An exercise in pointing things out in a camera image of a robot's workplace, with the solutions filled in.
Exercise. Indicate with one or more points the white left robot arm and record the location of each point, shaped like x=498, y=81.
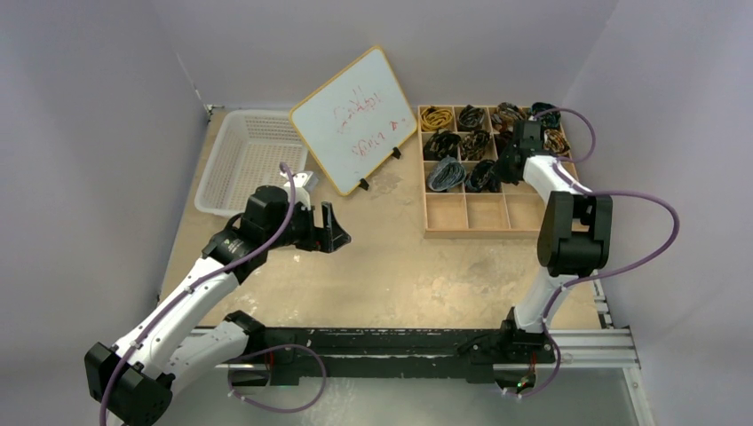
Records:
x=136, y=378

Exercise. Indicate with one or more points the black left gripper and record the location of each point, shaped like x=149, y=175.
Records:
x=328, y=238

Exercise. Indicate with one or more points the white plastic basket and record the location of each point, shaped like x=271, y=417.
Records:
x=246, y=154

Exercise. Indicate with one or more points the grey rolled tie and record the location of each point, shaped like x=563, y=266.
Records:
x=447, y=174

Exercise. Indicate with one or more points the yellow rolled tie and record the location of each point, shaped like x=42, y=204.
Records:
x=433, y=118

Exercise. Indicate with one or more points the teal dark rolled tie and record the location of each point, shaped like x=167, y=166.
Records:
x=542, y=116

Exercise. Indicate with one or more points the white board with yellow frame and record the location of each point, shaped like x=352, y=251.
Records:
x=354, y=121

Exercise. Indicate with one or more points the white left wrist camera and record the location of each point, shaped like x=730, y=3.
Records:
x=302, y=186

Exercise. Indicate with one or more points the black gold rolled tie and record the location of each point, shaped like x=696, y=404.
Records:
x=441, y=144

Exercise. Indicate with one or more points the dark maroon rolled tie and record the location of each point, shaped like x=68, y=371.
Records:
x=502, y=140

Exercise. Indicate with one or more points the wooden compartment tray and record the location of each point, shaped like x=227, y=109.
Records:
x=516, y=212

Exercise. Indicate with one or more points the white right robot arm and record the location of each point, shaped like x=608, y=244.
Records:
x=575, y=233

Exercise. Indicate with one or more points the dark olive rolled tie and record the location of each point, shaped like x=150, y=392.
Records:
x=473, y=145

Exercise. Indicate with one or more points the navy floral patterned tie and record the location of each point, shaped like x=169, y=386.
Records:
x=483, y=178

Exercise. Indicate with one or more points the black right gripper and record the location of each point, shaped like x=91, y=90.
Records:
x=512, y=166

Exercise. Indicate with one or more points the orange brown rolled tie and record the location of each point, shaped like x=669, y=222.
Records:
x=556, y=142

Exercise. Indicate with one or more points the brown patterned rolled tie top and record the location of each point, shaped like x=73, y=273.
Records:
x=505, y=115

